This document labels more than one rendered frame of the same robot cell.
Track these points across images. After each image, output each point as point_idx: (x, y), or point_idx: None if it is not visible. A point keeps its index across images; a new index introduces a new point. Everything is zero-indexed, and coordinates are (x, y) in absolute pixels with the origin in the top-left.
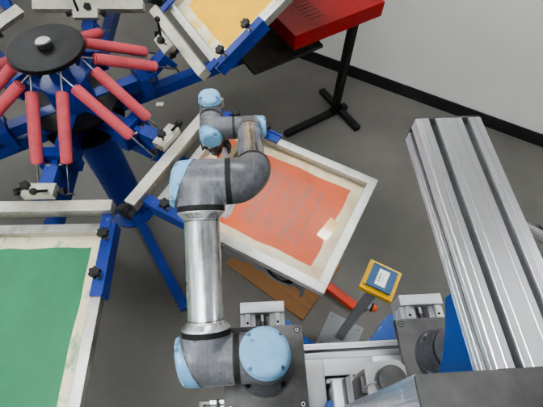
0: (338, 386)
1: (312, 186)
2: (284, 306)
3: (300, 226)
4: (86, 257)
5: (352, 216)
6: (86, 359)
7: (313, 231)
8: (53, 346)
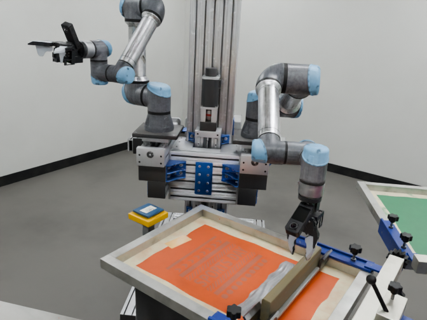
0: (217, 131)
1: (180, 273)
2: (241, 154)
3: (206, 246)
4: (417, 252)
5: (151, 236)
6: (371, 201)
7: (194, 242)
8: (401, 214)
